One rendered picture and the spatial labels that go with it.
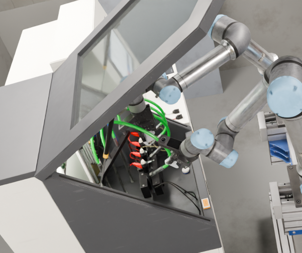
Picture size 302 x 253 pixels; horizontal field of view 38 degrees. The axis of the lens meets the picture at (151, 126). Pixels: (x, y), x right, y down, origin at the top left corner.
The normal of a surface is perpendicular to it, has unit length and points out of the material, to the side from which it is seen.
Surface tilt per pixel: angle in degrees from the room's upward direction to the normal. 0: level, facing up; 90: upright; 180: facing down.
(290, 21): 90
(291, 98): 83
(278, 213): 90
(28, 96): 0
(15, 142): 0
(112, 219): 90
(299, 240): 0
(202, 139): 45
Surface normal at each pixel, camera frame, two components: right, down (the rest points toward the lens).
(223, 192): -0.26, -0.75
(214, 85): -0.11, 0.54
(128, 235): 0.08, 0.61
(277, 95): -0.31, 0.57
